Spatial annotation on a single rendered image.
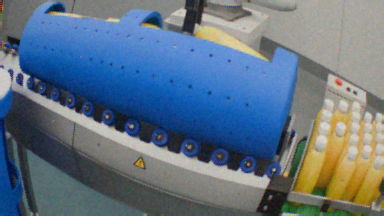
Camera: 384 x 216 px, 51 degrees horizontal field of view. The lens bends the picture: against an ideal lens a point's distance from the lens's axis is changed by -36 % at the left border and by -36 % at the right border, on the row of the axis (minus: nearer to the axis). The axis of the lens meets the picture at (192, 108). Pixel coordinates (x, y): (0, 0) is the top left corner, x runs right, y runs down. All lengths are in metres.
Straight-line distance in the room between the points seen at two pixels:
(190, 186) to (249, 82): 0.32
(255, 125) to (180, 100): 0.17
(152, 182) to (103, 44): 0.39
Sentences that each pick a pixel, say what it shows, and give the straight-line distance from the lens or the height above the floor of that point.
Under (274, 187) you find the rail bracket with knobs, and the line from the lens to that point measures 1.27.
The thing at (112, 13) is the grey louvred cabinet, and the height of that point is 0.53.
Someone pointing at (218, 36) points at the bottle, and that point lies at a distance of 1.37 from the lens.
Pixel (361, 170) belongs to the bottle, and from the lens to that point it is 1.35.
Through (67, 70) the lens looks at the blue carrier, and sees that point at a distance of 1.46.
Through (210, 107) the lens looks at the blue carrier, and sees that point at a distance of 1.31.
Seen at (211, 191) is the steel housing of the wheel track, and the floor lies 0.87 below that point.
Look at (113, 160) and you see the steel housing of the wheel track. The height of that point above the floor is 0.85.
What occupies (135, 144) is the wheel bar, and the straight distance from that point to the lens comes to 1.47.
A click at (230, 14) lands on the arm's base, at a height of 1.07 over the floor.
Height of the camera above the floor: 1.75
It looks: 30 degrees down
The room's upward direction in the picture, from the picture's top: 10 degrees clockwise
